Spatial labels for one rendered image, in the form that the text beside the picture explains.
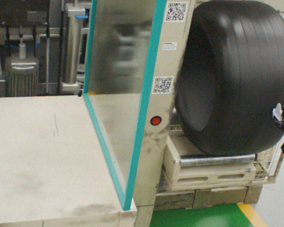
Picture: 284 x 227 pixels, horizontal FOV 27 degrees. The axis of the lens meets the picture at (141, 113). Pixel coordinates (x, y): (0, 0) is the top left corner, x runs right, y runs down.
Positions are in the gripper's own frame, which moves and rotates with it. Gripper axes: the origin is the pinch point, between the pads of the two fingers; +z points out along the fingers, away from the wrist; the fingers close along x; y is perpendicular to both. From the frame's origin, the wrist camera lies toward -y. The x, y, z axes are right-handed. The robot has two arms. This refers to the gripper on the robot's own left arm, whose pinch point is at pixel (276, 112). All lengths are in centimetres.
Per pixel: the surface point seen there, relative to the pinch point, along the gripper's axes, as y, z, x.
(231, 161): -31.5, 19.0, 2.5
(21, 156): 1, -20, 90
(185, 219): -114, 86, -15
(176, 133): -37, 52, 14
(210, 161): -31.3, 19.0, 11.9
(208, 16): 24.9, 29.6, 18.0
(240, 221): -115, 81, -47
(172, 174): -33.6, 15.7, 28.4
